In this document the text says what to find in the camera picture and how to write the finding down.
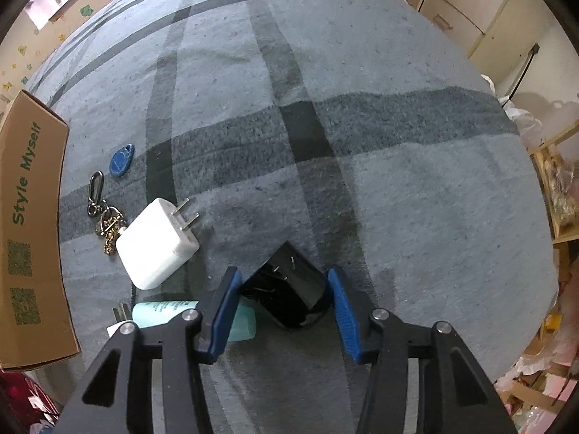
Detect teal tube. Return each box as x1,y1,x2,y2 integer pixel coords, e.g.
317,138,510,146
131,299,257,343

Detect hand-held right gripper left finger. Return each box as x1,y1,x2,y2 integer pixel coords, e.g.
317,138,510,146
54,266,245,434

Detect large white charger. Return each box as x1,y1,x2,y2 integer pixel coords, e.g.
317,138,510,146
115,196,201,291

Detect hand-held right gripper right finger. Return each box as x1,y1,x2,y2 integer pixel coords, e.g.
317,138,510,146
326,267,519,434

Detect black cable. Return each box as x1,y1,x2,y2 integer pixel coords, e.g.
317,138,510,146
511,44,541,100

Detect metal keychain with carabiner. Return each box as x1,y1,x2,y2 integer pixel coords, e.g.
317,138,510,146
88,171,130,258

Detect black charger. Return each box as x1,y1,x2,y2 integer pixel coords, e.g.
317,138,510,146
240,241,333,331

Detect blue key fob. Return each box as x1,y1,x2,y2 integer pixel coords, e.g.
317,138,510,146
110,144,136,178

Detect brown cardboard box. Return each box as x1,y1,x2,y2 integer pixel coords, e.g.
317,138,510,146
0,89,82,371

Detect white plastic bags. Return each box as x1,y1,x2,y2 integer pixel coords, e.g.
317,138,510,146
498,95,579,145

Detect small white charger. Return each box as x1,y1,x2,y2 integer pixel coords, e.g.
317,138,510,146
107,305,132,340

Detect wooden shelf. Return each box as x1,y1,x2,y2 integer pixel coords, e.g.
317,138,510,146
493,127,579,417

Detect beige wardrobe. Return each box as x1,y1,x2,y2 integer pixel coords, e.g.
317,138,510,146
384,0,562,100

